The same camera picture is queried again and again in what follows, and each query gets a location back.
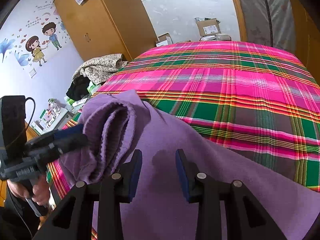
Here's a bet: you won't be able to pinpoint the large brown cardboard box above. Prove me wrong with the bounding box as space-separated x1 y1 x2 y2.
195 17 221 37

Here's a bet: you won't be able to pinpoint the wooden door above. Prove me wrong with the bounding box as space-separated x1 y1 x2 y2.
287 0 320 85

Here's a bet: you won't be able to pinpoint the grey plastic door curtain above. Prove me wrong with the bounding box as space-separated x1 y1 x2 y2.
232 0 299 60

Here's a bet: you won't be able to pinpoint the cartoon couple wall sticker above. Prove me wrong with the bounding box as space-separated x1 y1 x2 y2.
0 2 73 67

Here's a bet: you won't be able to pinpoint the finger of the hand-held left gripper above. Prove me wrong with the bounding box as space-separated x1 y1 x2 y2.
26 124 84 147
32 134 88 160

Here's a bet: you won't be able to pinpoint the person's left hand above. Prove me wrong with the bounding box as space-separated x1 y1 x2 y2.
7 176 49 207

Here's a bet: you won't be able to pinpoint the wooden door frame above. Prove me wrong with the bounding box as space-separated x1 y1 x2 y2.
225 0 248 43

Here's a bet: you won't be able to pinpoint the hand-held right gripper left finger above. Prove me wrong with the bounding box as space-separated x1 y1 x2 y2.
32 149 143 240

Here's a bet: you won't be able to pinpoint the cluttered white nightstand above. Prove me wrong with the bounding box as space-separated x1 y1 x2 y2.
31 98 83 134

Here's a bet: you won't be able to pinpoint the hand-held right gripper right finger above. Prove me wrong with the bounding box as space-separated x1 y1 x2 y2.
175 149 288 240

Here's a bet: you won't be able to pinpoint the white parcel bags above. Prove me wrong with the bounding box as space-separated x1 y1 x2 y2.
200 33 232 42

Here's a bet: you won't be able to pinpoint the purple sweater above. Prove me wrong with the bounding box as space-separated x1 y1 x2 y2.
59 89 320 240

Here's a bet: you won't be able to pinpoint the person's left forearm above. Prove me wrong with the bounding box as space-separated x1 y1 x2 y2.
0 185 42 240

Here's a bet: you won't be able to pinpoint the pink plaid bed sheet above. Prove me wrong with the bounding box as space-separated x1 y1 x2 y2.
46 41 320 240

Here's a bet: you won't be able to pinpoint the wooden wardrobe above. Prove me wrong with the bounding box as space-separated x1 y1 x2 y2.
54 0 158 62

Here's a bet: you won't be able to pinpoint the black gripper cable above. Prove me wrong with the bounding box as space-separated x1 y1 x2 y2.
24 97 35 130

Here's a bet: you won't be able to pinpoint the green tissue pack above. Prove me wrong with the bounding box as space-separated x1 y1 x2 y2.
86 82 100 95

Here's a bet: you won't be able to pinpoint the black garment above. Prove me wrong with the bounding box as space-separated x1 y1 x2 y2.
66 76 90 100

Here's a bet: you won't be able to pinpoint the beige floral garment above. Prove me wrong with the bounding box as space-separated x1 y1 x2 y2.
72 54 128 85

